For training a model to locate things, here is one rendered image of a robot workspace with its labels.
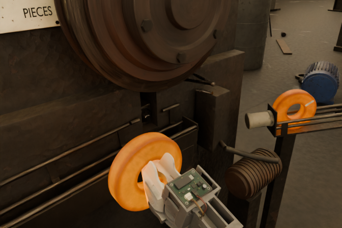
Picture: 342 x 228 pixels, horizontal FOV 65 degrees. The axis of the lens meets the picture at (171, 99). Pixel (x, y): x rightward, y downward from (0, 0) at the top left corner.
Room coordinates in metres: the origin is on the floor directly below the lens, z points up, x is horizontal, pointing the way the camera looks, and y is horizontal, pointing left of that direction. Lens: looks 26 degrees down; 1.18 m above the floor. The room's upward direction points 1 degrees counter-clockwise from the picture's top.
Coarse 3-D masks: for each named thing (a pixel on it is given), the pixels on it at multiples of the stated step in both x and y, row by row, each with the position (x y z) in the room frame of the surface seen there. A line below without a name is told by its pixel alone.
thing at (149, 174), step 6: (150, 162) 0.36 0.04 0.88; (144, 168) 0.39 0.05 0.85; (150, 168) 0.36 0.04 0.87; (156, 168) 0.35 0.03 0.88; (144, 174) 0.37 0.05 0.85; (150, 174) 0.36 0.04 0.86; (156, 174) 0.35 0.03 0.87; (144, 180) 0.36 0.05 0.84; (150, 180) 0.36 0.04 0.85; (156, 180) 0.35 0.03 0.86; (150, 186) 0.35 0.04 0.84; (156, 186) 0.35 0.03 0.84; (162, 186) 0.34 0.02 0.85; (156, 192) 0.34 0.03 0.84
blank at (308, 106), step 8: (280, 96) 0.87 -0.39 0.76; (288, 96) 0.85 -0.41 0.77; (296, 96) 0.85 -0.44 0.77; (304, 96) 0.85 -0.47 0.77; (280, 104) 0.85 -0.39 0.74; (288, 104) 0.85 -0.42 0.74; (304, 104) 0.85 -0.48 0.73; (312, 104) 0.85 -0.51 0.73; (280, 112) 0.85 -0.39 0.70; (304, 112) 0.85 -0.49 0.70; (312, 112) 0.85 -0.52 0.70; (280, 120) 0.85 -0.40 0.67; (288, 128) 0.85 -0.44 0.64; (296, 128) 0.85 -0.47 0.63
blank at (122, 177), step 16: (128, 144) 0.40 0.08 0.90; (144, 144) 0.39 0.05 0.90; (160, 144) 0.41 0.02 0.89; (176, 144) 0.43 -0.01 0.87; (128, 160) 0.37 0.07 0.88; (144, 160) 0.39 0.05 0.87; (176, 160) 0.43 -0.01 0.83; (112, 176) 0.36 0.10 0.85; (128, 176) 0.36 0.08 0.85; (112, 192) 0.36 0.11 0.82; (128, 192) 0.36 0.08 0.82; (144, 192) 0.38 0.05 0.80; (128, 208) 0.36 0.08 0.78; (144, 208) 0.38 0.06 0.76
